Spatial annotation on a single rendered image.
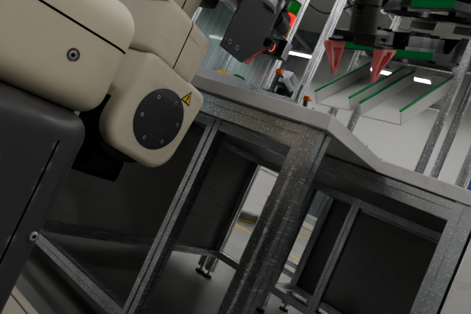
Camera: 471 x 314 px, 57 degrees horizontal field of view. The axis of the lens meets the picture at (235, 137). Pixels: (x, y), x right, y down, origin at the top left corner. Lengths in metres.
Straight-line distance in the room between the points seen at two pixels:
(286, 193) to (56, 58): 0.50
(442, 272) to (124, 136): 0.68
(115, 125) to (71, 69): 0.26
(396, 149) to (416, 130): 0.73
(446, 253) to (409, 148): 11.52
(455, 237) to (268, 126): 0.45
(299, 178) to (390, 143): 11.90
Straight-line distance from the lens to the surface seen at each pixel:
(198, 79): 0.99
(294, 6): 1.84
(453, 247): 1.01
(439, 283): 1.01
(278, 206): 0.80
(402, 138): 12.64
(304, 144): 0.82
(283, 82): 1.53
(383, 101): 1.39
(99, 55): 0.46
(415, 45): 1.36
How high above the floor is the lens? 0.70
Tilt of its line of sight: 4 degrees up
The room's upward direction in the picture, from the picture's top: 24 degrees clockwise
